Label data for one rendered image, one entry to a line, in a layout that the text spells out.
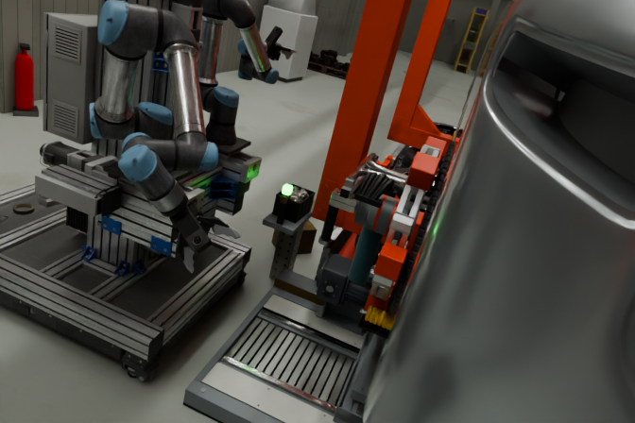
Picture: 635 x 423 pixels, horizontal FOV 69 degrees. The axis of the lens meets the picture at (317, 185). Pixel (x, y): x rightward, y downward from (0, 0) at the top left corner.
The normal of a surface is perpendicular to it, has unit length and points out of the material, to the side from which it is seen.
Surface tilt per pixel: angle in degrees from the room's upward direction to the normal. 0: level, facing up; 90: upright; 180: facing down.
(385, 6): 90
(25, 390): 0
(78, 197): 90
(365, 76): 90
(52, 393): 0
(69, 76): 90
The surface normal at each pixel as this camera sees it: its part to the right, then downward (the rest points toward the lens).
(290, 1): -0.32, 0.11
